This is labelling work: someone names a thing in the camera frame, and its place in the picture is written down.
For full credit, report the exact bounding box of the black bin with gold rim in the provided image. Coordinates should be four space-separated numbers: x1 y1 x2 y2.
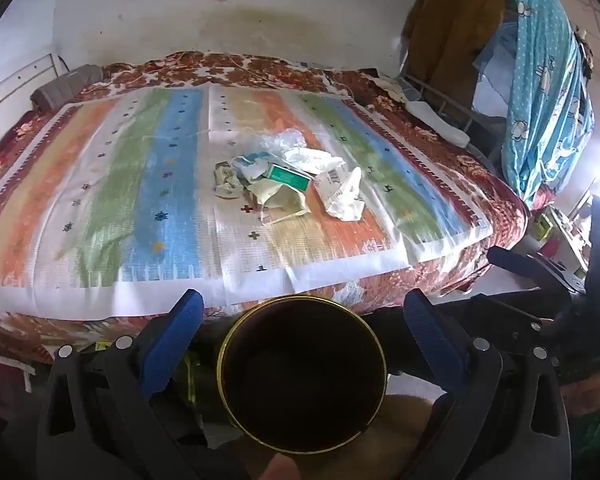
216 296 388 456

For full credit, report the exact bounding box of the clear plastic bag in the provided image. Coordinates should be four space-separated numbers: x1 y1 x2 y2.
252 127 308 153

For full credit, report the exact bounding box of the small wrapper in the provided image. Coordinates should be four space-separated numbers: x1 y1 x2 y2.
214 161 246 198

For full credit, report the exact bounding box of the blue printed cloth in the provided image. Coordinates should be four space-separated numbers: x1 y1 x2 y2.
490 0 596 211

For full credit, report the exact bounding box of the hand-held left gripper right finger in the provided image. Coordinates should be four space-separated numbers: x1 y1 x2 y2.
395 288 573 480

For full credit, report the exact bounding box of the person's right forearm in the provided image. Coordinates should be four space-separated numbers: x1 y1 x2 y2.
560 372 600 461

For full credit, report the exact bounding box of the printed white paper bag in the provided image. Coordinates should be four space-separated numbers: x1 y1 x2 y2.
312 166 367 222

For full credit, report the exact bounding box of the white headboard panel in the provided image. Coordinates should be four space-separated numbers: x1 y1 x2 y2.
0 52 58 121

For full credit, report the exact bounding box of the blue face mask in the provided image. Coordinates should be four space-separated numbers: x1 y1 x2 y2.
230 151 273 181

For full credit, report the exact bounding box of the white paper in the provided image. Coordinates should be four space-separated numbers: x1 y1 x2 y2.
280 147 346 176

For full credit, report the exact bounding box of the white rolled cloth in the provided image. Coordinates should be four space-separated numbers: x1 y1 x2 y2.
405 100 471 148

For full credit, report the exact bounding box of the maroon cloth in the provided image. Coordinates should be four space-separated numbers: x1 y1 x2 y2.
0 352 38 411

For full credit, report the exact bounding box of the cluttered small table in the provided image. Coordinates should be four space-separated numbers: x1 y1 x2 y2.
527 190 593 286

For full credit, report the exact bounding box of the lime green container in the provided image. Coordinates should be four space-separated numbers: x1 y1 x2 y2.
532 209 556 241

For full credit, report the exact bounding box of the grey pillow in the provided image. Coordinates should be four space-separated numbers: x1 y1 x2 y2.
32 64 105 111

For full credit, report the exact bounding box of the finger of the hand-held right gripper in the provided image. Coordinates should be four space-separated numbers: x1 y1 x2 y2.
460 291 561 356
487 246 588 293

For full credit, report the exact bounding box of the cream wrapper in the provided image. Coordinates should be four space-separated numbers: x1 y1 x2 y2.
245 180 311 226

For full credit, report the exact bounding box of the person's left hand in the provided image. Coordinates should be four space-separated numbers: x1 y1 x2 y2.
257 452 301 480

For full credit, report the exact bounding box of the person's brown trouser leg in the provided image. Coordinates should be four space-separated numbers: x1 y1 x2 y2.
200 392 436 480

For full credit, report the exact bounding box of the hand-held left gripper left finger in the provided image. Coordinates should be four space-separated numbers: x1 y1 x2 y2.
36 288 241 480

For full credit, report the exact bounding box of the green cardboard box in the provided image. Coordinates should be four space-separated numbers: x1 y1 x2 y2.
266 162 312 192

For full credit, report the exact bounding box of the metal bed rail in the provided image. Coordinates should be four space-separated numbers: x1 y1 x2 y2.
400 72 506 171

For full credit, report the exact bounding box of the striped woven mat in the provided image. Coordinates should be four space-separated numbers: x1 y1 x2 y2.
0 82 496 321

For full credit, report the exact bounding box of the brown hanging garment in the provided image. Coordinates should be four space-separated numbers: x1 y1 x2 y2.
402 0 506 111

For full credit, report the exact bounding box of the brown floral blanket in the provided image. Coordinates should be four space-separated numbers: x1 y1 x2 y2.
0 50 531 366

